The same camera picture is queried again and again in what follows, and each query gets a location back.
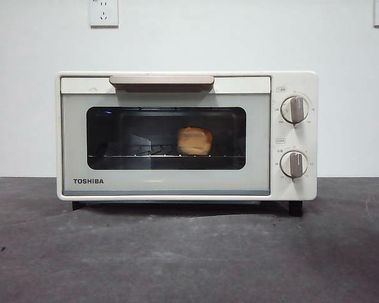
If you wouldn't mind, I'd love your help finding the golden bread loaf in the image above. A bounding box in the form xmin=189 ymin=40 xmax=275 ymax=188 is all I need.
xmin=177 ymin=126 xmax=214 ymax=157

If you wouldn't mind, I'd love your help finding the glass oven door with handle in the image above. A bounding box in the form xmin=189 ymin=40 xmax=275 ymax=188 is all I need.
xmin=60 ymin=74 xmax=272 ymax=196

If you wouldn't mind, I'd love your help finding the beige oven knob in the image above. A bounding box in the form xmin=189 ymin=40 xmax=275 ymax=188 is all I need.
xmin=279 ymin=150 xmax=310 ymax=178
xmin=280 ymin=96 xmax=311 ymax=124

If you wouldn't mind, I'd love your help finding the white Toshiba toaster oven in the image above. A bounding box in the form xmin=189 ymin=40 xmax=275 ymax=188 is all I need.
xmin=56 ymin=71 xmax=319 ymax=217

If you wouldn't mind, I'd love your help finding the metal wire oven rack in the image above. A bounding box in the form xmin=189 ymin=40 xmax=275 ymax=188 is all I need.
xmin=88 ymin=143 xmax=241 ymax=158

